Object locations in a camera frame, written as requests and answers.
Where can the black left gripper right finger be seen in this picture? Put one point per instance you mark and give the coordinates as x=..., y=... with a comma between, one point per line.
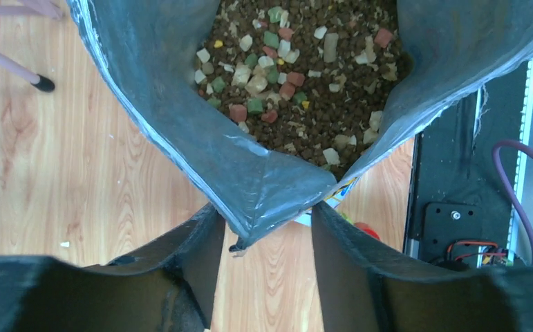
x=365, y=285

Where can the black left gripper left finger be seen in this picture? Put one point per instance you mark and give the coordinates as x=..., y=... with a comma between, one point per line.
x=168, y=284

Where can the pet food bag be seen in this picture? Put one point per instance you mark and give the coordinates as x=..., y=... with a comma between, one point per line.
x=145, y=52

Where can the brown pet food kibble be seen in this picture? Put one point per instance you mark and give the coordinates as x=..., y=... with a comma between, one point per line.
x=305, y=78

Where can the red yellow green toy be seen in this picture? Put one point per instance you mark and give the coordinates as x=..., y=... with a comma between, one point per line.
x=364, y=227

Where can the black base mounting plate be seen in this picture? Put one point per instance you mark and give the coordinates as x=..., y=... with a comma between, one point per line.
x=458, y=208

